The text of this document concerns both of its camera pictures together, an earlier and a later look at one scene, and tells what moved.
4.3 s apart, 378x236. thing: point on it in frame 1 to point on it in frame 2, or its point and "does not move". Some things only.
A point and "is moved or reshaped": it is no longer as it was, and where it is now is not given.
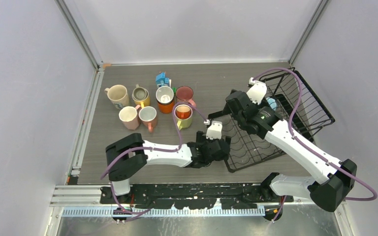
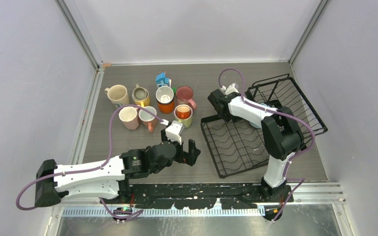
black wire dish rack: (299, 107) is moved or reshaped
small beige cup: (139, 93) does not move
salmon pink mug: (148, 115) does not move
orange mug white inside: (165, 95) does not move
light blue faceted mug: (272, 103) is moved or reshaped
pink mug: (184, 94) does not move
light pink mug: (129, 116) does not move
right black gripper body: (261, 106) to (234, 118)
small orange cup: (183, 112) does not move
